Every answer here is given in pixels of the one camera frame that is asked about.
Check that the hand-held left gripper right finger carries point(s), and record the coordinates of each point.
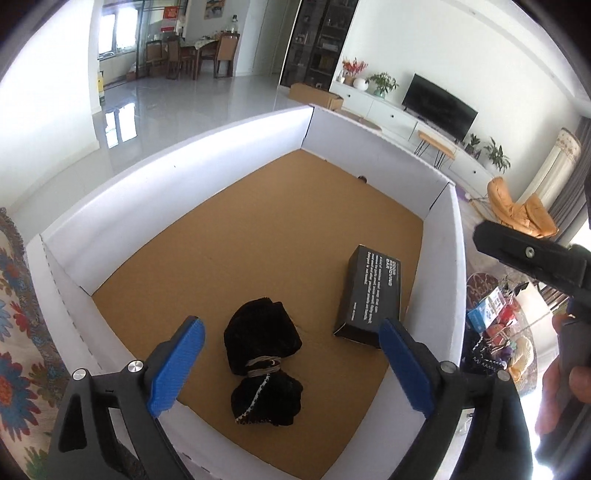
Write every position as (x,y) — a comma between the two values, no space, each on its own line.
(406,369)

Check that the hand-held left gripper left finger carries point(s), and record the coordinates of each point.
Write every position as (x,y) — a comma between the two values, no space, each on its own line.
(178,364)

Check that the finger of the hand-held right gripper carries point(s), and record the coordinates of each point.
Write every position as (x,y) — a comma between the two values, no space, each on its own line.
(531,254)

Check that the white knitted glove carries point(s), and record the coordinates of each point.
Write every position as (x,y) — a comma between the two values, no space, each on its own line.
(521,350)

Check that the large white cardboard box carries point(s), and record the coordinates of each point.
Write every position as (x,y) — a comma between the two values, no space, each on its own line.
(369,147)

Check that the round glass desktop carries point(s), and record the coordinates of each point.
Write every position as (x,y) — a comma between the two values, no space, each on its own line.
(535,318)

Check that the person's right hand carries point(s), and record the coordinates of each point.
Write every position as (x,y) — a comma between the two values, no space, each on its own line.
(581,387)

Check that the grey curtain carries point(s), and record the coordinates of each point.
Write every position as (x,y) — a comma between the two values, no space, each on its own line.
(570,207)

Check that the orange lounge chair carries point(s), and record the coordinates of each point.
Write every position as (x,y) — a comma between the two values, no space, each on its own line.
(501,198)

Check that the blue and white box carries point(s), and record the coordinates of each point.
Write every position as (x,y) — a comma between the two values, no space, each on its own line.
(482,314)

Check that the black rectangular box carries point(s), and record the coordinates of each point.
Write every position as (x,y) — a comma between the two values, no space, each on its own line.
(369,295)

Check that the black cloth bundle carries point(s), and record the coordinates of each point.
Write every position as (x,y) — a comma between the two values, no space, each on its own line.
(263,327)

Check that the white standing air conditioner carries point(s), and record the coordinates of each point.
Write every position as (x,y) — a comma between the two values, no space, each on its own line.
(554,161)

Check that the leafy potted plant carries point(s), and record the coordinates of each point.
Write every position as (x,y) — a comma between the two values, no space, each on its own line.
(496,154)

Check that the small potted plant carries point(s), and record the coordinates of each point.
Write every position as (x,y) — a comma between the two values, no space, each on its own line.
(472,144)

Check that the wooden bench with metal legs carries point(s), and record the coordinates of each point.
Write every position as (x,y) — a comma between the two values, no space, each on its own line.
(436,141)

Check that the floral printed blanket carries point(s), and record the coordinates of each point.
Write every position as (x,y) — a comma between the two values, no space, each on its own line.
(18,323)

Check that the black flat television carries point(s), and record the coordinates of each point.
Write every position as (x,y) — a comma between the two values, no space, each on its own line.
(438,104)

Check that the white television cabinet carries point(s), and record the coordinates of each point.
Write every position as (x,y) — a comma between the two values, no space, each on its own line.
(392,115)

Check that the green potted plant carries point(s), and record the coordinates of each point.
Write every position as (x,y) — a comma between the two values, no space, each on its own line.
(382,83)

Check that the white round vase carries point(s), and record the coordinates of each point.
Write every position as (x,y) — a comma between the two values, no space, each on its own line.
(360,84)

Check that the red flower bouquet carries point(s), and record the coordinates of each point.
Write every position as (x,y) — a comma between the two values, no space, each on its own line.
(353,67)

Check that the brown cardboard box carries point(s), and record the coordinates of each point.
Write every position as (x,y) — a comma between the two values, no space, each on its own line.
(314,94)

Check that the black glass display cabinet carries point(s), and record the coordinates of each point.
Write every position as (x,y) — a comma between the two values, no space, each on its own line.
(318,41)

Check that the wooden dining chair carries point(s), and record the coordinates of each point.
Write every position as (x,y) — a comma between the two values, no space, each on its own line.
(154,53)
(178,53)
(226,50)

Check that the wooden dining table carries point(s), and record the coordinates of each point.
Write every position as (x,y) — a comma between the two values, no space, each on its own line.
(205,46)

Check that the red wall sign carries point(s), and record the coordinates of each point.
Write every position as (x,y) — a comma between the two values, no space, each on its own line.
(171,18)

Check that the framed wall picture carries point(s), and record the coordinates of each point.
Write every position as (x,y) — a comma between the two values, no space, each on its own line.
(215,8)

